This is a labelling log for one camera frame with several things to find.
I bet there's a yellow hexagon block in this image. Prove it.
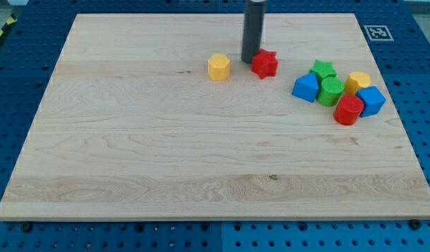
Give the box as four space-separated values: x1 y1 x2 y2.
207 54 231 81

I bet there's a red star block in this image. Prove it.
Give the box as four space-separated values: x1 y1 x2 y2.
251 48 278 79

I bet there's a green star block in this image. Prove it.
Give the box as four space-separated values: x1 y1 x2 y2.
309 59 337 84

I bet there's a wooden board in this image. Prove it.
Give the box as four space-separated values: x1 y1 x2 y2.
0 13 430 222

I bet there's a blue triangle block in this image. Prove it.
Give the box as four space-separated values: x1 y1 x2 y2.
291 73 319 102

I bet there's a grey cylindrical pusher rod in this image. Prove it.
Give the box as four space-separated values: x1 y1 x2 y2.
241 0 267 64

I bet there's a green cylinder block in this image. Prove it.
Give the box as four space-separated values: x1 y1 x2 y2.
317 77 345 106

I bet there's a red cylinder block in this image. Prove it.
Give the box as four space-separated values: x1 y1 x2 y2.
333 94 364 125

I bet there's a yellow cylinder block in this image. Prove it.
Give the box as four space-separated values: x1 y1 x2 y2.
345 71 371 95

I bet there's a blue cube block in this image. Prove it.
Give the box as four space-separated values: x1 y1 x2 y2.
356 86 386 118

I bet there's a white fiducial marker tag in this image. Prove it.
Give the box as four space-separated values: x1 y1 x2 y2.
363 24 394 41

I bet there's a black bolt left front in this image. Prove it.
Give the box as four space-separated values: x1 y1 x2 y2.
20 222 33 233

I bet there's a black bolt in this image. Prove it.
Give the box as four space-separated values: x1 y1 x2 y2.
20 222 33 233
408 219 422 230

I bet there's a black bolt right front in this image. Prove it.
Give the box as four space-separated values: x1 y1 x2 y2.
408 219 422 230

